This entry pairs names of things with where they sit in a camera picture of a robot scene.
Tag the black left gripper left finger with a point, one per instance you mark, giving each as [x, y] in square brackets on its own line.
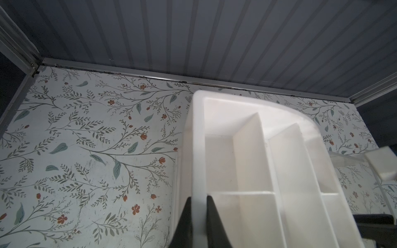
[183, 234]

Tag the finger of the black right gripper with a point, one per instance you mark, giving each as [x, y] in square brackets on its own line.
[381, 228]

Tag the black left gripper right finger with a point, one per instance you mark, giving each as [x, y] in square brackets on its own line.
[216, 234]

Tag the clear plastic drawer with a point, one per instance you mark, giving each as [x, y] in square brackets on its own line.
[383, 164]

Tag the white plastic drawer organizer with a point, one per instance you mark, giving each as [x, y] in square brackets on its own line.
[268, 171]

